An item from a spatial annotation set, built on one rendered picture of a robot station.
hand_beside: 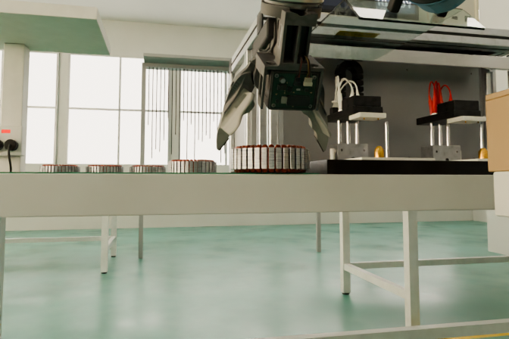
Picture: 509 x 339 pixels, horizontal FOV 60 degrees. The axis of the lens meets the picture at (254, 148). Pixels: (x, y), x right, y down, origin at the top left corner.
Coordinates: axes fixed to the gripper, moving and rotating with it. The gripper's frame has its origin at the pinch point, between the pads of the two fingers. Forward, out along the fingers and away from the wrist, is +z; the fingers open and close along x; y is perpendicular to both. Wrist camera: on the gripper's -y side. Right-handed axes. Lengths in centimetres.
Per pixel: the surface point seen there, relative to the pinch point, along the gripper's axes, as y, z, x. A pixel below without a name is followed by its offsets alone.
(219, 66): -385, 93, 29
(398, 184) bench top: 6.1, 2.2, 16.9
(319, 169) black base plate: -0.9, 3.8, 8.0
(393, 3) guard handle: -19.0, -18.6, 23.0
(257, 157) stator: 4.2, -0.9, -2.6
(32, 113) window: -614, 240, -229
